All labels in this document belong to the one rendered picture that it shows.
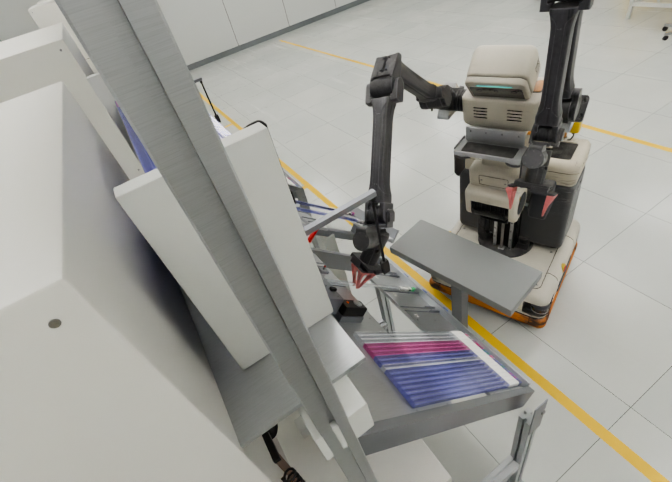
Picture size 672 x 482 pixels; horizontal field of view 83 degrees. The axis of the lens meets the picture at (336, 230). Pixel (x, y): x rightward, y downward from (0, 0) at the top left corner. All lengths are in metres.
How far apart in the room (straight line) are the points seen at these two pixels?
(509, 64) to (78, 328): 1.38
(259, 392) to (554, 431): 1.63
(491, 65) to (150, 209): 1.27
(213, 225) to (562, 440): 1.90
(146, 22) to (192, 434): 0.39
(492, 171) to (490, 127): 0.20
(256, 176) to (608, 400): 1.96
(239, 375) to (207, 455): 0.13
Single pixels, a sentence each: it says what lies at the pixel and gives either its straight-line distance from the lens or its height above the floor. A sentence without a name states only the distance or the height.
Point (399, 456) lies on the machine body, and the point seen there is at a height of 0.62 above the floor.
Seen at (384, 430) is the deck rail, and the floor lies 1.17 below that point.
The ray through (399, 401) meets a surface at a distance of 0.86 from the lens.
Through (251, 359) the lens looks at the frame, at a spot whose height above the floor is 1.40.
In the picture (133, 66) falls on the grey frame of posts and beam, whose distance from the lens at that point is 0.23.
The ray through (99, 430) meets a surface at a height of 1.57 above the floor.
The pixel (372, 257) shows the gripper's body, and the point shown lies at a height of 1.04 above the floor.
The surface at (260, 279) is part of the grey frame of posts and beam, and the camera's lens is 0.32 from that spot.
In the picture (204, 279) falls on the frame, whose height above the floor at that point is 1.57.
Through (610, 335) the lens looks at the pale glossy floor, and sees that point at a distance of 2.36.
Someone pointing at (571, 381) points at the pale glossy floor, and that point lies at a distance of 2.18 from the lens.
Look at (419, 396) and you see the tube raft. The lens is 0.89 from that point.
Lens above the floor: 1.87
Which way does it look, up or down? 40 degrees down
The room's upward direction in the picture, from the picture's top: 16 degrees counter-clockwise
